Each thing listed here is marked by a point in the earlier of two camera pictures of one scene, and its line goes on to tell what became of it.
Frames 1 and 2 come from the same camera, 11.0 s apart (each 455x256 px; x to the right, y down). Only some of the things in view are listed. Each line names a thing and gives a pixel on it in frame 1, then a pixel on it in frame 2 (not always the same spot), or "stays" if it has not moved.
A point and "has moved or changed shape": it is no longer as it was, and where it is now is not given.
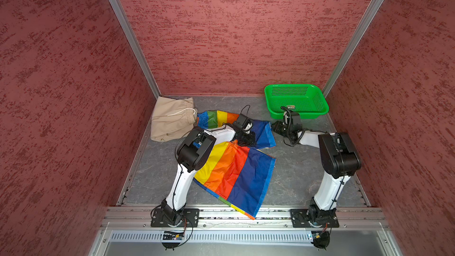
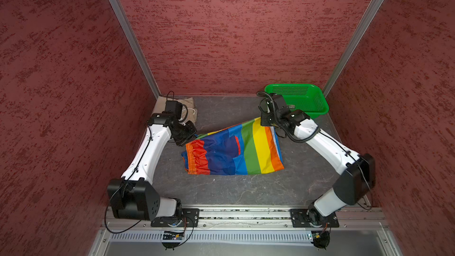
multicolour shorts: x=238 y=174 has moved or changed shape
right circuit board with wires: x=322 y=239 stays
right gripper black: x=277 y=125 -> x=265 y=121
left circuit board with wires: x=171 y=235 stays
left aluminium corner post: x=115 y=2 stays
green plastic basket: x=307 y=99 stays
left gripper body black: x=246 y=138 -> x=180 y=133
